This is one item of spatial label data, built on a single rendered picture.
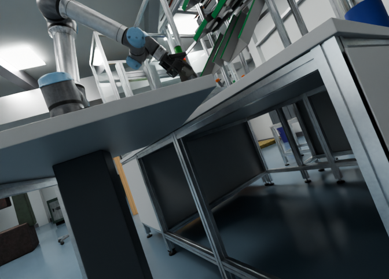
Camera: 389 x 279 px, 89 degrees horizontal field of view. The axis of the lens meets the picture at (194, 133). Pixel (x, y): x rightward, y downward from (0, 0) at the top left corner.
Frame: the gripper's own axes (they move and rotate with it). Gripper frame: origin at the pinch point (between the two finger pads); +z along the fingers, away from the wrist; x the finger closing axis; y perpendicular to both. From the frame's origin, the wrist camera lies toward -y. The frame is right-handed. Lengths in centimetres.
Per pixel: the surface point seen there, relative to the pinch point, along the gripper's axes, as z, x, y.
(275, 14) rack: 4, 53, 0
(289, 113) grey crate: 149, -61, -114
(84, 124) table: -22, 48, 69
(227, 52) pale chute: 0.1, 35.7, 10.8
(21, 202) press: -78, -397, 133
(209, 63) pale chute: -0.9, 21.2, 6.3
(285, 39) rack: 11, 53, 6
